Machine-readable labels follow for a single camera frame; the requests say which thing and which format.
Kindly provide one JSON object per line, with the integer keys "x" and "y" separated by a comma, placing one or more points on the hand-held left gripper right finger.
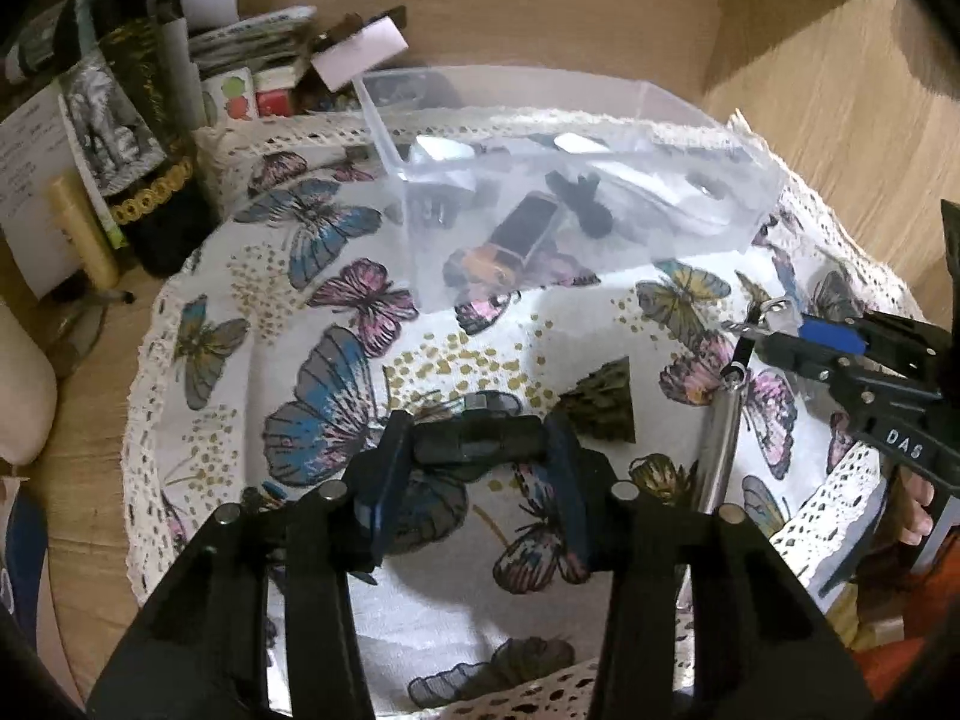
{"x": 568, "y": 491}

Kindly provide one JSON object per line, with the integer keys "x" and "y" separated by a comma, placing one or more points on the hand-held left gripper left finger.
{"x": 381, "y": 491}

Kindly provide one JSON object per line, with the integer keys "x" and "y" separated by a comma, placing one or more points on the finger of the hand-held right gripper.
{"x": 829, "y": 334}
{"x": 802, "y": 360}

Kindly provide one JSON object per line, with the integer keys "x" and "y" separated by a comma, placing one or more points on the small black rectangular block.
{"x": 472, "y": 446}

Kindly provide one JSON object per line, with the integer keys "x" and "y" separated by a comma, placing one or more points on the clear plastic storage box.
{"x": 570, "y": 165}

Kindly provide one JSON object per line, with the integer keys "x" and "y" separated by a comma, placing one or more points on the person's right hand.
{"x": 916, "y": 514}

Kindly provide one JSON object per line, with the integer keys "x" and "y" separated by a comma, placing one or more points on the small dark green pyramid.
{"x": 604, "y": 405}

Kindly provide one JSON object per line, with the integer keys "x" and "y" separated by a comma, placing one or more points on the butterfly print lace tablecloth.
{"x": 247, "y": 360}

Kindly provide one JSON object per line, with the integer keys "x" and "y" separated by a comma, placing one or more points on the red cloth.
{"x": 896, "y": 679}

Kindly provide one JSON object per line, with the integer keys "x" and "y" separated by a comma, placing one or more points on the black clip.
{"x": 585, "y": 204}

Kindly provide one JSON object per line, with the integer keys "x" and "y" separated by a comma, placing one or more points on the dark bottle with gold pattern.
{"x": 161, "y": 195}

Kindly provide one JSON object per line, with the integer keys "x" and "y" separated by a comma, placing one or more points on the cream rounded object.
{"x": 22, "y": 390}

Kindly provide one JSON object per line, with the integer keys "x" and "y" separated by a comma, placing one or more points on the cream yellow tube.
{"x": 81, "y": 229}

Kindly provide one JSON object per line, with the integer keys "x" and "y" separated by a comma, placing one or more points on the small red box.
{"x": 274, "y": 102}

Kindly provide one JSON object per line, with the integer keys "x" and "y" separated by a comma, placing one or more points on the white cardboard flap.
{"x": 360, "y": 52}

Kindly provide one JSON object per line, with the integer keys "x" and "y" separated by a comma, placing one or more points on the grey elephant picture card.
{"x": 109, "y": 127}

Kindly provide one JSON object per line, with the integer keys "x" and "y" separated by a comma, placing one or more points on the white handwritten paper note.
{"x": 30, "y": 195}

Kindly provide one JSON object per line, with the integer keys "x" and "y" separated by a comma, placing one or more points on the stack of printed papers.
{"x": 247, "y": 37}

